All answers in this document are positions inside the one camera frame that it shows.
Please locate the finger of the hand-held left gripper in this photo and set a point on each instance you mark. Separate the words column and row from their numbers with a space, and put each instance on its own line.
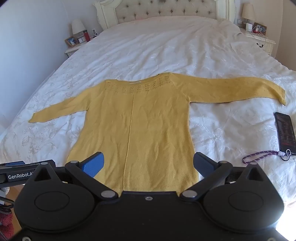
column 25, row 167

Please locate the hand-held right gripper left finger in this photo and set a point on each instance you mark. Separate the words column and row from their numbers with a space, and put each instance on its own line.
column 94, row 165

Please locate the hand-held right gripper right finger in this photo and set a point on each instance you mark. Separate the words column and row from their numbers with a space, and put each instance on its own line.
column 203, row 165

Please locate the yellow knit sweater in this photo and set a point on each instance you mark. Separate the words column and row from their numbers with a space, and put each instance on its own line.
column 150, row 127

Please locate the dark red fuzzy cloth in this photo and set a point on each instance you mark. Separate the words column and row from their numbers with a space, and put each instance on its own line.
column 5, row 226

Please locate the black smartphone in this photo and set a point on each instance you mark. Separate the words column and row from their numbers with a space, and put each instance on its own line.
column 285, row 132

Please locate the cream nightstand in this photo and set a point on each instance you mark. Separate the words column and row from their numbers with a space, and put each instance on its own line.
column 266, row 45
column 71, row 52

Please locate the white embroidered bedspread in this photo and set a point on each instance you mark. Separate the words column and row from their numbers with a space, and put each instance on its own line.
column 161, row 51

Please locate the small white clock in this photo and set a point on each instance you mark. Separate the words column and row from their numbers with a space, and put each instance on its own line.
column 81, row 40

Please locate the red bottle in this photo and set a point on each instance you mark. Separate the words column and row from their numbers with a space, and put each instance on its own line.
column 86, row 36

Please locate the white table lamp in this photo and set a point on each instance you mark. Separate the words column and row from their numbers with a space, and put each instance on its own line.
column 248, row 12
column 77, row 26

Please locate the white cylindrical speaker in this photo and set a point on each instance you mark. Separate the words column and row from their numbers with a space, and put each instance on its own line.
column 248, row 27

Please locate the cream tufted bed headboard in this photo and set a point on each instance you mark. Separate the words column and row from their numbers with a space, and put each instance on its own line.
column 161, row 9

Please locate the wooden photo frame blue picture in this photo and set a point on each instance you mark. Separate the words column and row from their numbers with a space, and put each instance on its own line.
column 71, row 41

